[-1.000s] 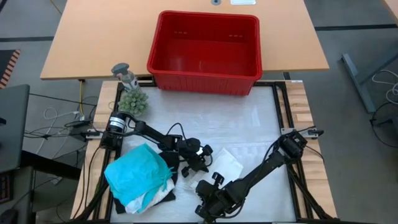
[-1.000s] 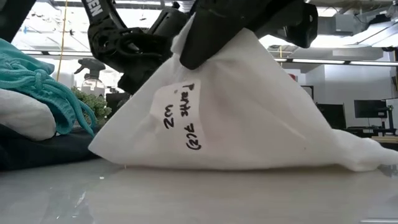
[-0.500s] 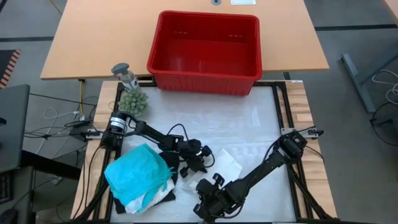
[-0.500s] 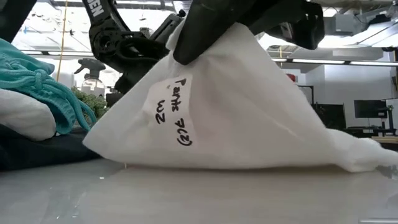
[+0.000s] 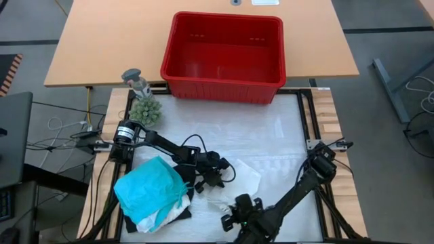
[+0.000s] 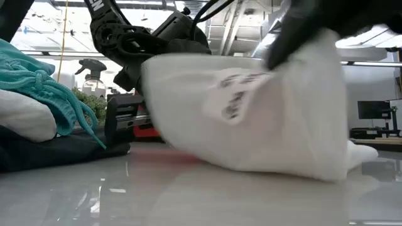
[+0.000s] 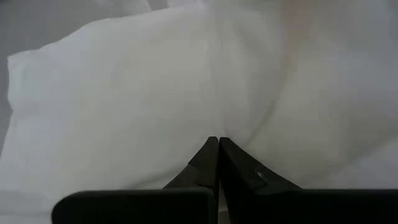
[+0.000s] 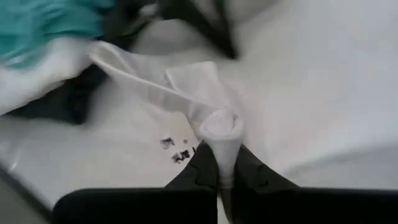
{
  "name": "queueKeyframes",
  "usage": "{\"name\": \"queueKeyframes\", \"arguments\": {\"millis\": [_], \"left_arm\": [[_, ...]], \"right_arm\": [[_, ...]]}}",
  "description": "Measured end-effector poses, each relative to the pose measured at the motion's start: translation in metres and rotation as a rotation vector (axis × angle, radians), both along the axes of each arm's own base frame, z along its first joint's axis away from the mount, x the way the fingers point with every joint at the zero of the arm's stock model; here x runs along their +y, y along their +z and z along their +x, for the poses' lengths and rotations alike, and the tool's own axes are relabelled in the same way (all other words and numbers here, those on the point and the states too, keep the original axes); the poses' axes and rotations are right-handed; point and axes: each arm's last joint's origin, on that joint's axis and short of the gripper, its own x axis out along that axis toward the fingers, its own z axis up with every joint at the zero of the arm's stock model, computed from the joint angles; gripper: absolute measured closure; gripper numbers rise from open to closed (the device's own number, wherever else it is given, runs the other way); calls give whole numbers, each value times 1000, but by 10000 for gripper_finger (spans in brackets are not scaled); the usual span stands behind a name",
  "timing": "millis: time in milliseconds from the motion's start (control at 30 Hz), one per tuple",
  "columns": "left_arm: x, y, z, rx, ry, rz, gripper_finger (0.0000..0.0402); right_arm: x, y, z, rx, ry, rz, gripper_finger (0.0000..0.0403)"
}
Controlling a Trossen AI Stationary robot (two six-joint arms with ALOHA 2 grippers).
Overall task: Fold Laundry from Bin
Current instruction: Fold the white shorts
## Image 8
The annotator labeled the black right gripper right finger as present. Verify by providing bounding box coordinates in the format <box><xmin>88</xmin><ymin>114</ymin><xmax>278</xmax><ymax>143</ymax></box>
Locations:
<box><xmin>231</xmin><ymin>144</ymin><xmax>398</xmax><ymax>224</ymax></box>

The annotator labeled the thin white garment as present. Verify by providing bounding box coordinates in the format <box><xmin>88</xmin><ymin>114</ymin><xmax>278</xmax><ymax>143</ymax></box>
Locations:
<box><xmin>88</xmin><ymin>40</ymin><xmax>245</xmax><ymax>215</ymax></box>

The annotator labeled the teal garment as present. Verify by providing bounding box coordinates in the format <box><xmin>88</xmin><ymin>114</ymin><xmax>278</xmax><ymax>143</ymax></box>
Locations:
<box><xmin>0</xmin><ymin>0</ymin><xmax>116</xmax><ymax>69</ymax></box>

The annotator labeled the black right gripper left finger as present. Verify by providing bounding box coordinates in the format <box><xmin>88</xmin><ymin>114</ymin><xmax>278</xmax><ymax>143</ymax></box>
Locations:
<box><xmin>52</xmin><ymin>141</ymin><xmax>218</xmax><ymax>224</ymax></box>

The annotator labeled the black t-shirt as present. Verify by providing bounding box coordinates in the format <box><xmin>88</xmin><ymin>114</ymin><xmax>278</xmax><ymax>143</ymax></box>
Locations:
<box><xmin>6</xmin><ymin>0</ymin><xmax>162</xmax><ymax>125</ymax></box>

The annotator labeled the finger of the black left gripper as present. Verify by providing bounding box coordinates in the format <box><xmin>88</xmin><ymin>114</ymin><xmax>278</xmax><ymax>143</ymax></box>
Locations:
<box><xmin>158</xmin><ymin>0</ymin><xmax>239</xmax><ymax>60</ymax></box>

